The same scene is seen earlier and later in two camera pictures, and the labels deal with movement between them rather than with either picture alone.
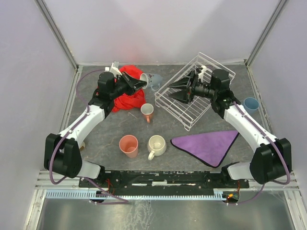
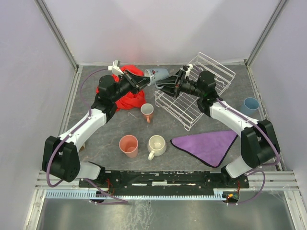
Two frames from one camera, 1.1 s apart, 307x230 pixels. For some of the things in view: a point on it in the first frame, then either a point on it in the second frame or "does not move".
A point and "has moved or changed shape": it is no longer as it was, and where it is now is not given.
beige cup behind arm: [82, 146] does not move
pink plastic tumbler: [128, 145] does not move
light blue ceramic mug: [153, 81] has moved or changed shape
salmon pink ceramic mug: [147, 111] does not move
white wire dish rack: [187, 114] does not move
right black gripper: [190, 86] to [179, 83]
